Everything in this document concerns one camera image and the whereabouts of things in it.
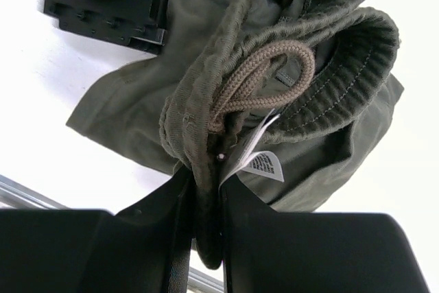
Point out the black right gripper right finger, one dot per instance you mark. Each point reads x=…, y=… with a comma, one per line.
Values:
x=271, y=252

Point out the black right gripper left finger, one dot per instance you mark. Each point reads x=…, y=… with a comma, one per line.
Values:
x=144, y=248

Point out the olive green shorts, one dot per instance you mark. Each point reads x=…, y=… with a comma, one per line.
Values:
x=323, y=66

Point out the aluminium front rail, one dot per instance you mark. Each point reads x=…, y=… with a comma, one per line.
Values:
x=15, y=195

